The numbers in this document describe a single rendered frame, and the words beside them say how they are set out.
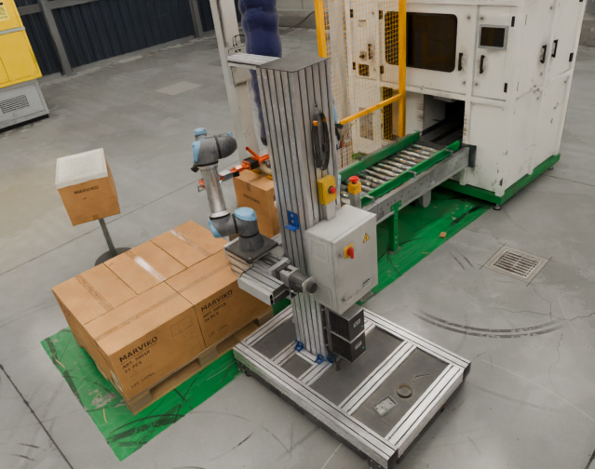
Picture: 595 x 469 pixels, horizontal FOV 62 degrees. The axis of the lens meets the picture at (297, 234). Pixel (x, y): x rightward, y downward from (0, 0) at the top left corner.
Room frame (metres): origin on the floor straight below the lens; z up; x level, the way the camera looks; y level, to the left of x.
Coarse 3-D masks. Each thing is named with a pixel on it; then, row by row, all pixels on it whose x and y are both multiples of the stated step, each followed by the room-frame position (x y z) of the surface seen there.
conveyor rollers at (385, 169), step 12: (396, 156) 4.46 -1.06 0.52; (408, 156) 4.37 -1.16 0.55; (420, 156) 4.35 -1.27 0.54; (372, 168) 4.24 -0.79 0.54; (384, 168) 4.24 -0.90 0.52; (396, 168) 4.15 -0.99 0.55; (408, 168) 4.14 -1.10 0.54; (348, 180) 4.12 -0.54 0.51; (360, 180) 4.02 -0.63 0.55; (372, 180) 4.01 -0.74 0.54; (384, 180) 4.02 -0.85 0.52; (408, 180) 3.92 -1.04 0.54; (360, 192) 3.79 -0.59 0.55
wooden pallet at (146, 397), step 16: (256, 320) 2.86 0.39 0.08; (240, 336) 2.77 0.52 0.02; (208, 352) 2.56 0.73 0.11; (224, 352) 2.63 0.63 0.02; (176, 368) 2.41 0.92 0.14; (192, 368) 2.51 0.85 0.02; (160, 384) 2.40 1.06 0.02; (176, 384) 2.38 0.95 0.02; (128, 400) 2.19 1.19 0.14; (144, 400) 2.24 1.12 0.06
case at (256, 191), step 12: (240, 180) 3.21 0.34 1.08; (252, 180) 3.18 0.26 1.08; (264, 180) 3.15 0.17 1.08; (240, 192) 3.24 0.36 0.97; (252, 192) 3.11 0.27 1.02; (264, 192) 2.99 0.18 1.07; (240, 204) 3.26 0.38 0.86; (252, 204) 3.13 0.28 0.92; (264, 204) 3.01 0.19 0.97; (264, 216) 3.03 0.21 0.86; (276, 216) 3.01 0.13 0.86; (264, 228) 3.05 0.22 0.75; (276, 228) 3.00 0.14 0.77
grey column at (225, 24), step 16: (224, 0) 4.33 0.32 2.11; (224, 16) 4.31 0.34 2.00; (224, 32) 4.31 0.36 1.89; (224, 64) 4.38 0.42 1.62; (224, 80) 4.41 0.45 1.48; (240, 96) 4.32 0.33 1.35; (240, 112) 4.31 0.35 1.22; (240, 128) 4.33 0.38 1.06; (240, 144) 4.37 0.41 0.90; (256, 144) 4.37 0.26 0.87; (240, 160) 4.40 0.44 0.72
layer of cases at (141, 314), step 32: (192, 224) 3.62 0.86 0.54; (128, 256) 3.26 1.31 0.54; (160, 256) 3.20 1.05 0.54; (192, 256) 3.14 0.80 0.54; (224, 256) 3.08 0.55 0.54; (64, 288) 2.93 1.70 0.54; (96, 288) 2.88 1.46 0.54; (128, 288) 2.83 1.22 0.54; (160, 288) 2.78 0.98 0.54; (192, 288) 2.73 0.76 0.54; (224, 288) 2.71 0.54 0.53; (96, 320) 2.53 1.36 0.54; (128, 320) 2.49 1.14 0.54; (160, 320) 2.45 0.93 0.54; (192, 320) 2.53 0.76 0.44; (224, 320) 2.67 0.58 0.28; (96, 352) 2.45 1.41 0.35; (128, 352) 2.26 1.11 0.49; (160, 352) 2.37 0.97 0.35; (192, 352) 2.49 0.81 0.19; (128, 384) 2.21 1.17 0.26
